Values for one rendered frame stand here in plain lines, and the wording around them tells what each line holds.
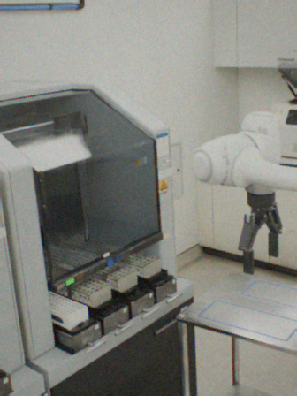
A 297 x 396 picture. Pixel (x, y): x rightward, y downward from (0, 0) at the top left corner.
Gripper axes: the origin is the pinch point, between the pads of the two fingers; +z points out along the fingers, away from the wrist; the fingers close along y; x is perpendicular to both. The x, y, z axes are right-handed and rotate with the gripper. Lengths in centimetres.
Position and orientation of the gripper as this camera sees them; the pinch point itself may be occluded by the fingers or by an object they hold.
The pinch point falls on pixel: (261, 260)
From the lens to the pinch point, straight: 159.3
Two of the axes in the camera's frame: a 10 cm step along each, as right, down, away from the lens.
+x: -7.5, -1.5, 6.4
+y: 6.5, -2.6, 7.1
